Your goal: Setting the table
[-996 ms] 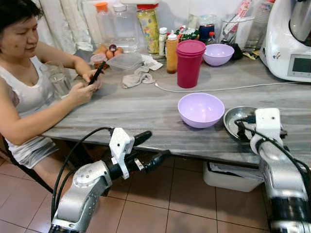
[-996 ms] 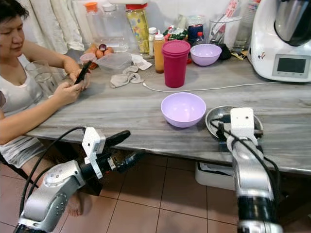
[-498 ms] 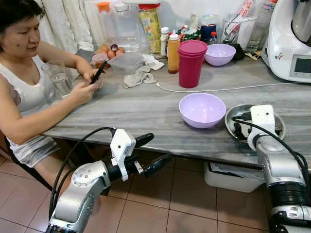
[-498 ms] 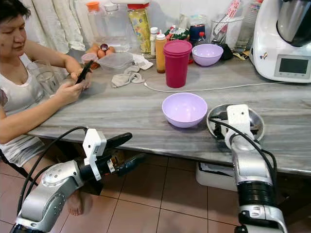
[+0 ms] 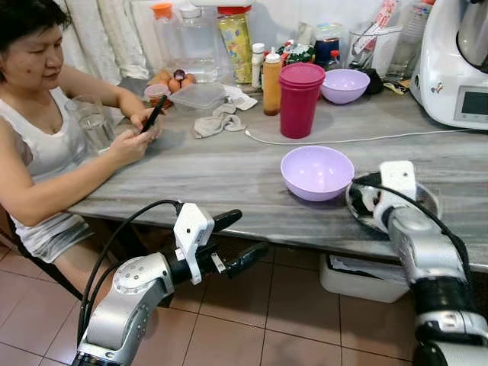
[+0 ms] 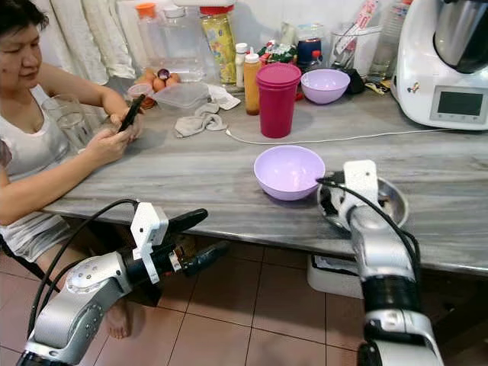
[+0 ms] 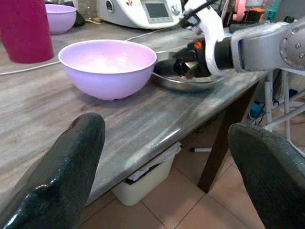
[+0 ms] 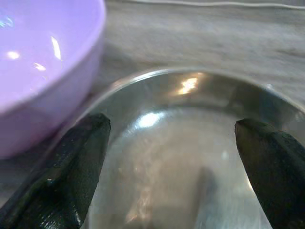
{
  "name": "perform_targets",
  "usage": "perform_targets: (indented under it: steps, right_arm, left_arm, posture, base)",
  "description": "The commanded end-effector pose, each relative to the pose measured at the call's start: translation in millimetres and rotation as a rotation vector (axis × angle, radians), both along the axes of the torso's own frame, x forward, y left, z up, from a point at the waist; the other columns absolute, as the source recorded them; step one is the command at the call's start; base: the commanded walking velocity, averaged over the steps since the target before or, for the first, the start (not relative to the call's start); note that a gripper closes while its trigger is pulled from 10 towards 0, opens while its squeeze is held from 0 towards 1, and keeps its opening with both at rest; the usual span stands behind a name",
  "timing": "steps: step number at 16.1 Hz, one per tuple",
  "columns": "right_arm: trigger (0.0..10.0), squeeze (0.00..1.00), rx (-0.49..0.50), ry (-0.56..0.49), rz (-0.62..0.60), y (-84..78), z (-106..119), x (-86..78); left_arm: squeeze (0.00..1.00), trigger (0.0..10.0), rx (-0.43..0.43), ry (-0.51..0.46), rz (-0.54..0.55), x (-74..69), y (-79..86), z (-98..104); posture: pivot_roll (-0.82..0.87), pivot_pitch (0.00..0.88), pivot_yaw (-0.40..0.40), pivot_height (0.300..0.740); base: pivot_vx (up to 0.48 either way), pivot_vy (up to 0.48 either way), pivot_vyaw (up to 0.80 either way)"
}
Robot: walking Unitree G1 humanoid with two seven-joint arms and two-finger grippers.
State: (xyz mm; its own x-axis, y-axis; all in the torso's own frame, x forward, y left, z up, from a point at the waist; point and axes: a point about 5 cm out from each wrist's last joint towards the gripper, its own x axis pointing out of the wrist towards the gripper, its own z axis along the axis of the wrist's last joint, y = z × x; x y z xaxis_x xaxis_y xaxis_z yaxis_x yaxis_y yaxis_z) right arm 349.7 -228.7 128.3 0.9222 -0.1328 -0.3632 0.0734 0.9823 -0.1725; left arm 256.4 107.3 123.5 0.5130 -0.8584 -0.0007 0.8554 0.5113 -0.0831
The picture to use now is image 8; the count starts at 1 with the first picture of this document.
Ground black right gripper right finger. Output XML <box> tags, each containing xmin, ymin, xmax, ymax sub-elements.
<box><xmin>234</xmin><ymin>118</ymin><xmax>305</xmax><ymax>229</ymax></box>

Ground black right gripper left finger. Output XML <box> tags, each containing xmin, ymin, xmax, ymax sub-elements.
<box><xmin>0</xmin><ymin>113</ymin><xmax>112</xmax><ymax>229</ymax></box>

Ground purple plastic bowl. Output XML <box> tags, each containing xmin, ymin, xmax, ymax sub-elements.
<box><xmin>0</xmin><ymin>0</ymin><xmax>107</xmax><ymax>159</ymax></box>

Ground stainless steel plate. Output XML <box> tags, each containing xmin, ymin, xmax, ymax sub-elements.
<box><xmin>40</xmin><ymin>68</ymin><xmax>305</xmax><ymax>229</ymax></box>

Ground white power cable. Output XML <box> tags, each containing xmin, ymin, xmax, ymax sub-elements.
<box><xmin>133</xmin><ymin>0</ymin><xmax>305</xmax><ymax>10</ymax></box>

